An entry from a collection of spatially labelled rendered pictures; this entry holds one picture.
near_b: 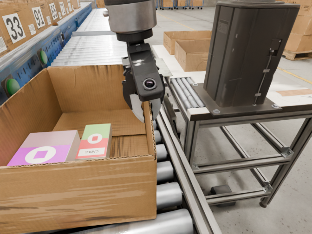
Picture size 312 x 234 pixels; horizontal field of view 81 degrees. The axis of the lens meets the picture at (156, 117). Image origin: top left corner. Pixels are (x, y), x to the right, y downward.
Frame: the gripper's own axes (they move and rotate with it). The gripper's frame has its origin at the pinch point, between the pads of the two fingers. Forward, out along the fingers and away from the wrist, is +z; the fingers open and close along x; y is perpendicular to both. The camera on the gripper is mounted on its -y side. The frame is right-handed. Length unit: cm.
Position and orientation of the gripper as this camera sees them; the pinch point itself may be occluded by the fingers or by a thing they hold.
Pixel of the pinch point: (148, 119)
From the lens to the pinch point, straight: 45.5
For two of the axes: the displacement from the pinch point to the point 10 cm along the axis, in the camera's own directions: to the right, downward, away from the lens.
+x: -9.7, 2.0, -1.2
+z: 1.0, 8.1, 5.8
